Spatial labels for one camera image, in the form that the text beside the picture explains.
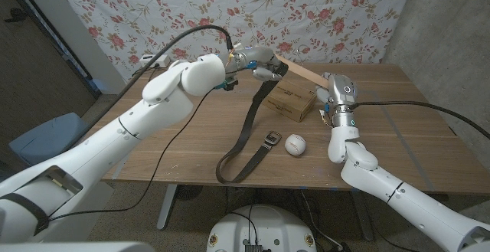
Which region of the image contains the black round floor object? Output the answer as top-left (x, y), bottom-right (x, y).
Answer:
top-left (175, 185), bottom-right (204, 202)

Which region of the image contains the black power strip cable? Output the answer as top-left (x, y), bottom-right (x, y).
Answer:
top-left (132, 66), bottom-right (154, 78)

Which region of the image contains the dark fabric belt with buckle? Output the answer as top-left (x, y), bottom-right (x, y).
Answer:
top-left (215, 61), bottom-right (290, 185)

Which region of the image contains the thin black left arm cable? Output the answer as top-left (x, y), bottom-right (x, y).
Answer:
top-left (47, 87), bottom-right (216, 222)

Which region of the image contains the blue padded stool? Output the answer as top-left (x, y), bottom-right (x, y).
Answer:
top-left (8, 112), bottom-right (91, 168)

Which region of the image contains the brown cardboard box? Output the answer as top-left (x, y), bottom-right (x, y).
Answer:
top-left (262, 78), bottom-right (319, 123)

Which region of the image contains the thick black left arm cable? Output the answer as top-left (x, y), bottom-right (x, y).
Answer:
top-left (114, 25), bottom-right (235, 96)

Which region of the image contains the dark grey table leg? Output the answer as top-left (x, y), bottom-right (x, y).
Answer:
top-left (352, 196), bottom-right (374, 241)

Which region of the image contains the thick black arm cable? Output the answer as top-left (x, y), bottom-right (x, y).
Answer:
top-left (351, 100), bottom-right (490, 140)
top-left (114, 25), bottom-right (235, 96)

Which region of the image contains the white table leg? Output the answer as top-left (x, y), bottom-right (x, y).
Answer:
top-left (156, 184), bottom-right (179, 231)

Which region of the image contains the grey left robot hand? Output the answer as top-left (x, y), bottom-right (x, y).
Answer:
top-left (225, 44), bottom-right (288, 83)

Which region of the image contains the white power adapter box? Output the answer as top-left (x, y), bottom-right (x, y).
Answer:
top-left (139, 54), bottom-right (172, 69)

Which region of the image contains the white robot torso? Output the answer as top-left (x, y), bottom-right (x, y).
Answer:
top-left (206, 204), bottom-right (318, 252)

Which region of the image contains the white baseball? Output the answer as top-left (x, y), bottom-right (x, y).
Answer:
top-left (284, 133), bottom-right (307, 157)

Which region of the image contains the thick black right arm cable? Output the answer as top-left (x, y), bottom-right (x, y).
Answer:
top-left (351, 100), bottom-right (490, 140)

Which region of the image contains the wooden clip hanger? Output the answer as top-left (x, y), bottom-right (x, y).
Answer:
top-left (273, 54), bottom-right (330, 89)

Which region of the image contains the black door handle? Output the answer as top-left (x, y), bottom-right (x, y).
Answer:
top-left (3, 7), bottom-right (28, 23)

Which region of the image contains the floral backdrop cloth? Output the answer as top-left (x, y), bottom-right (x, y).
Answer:
top-left (49, 0), bottom-right (417, 83)

